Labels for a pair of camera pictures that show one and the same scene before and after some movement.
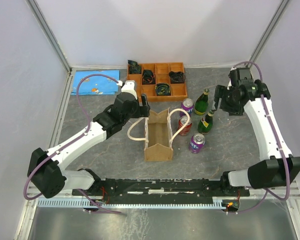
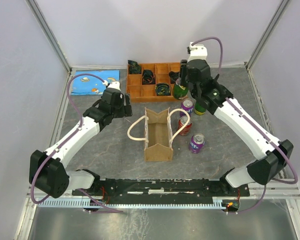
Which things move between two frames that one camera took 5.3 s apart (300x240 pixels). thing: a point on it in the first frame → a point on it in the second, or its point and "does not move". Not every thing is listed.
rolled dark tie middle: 148,77 does not move
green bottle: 205,124 → 179,91
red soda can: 186,130 does not move
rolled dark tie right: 178,77 does not move
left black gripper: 142,111 → 126,110
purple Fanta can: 187,104 does not move
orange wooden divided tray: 178,91 does not move
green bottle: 201,103 does not move
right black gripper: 220,92 → 183,71
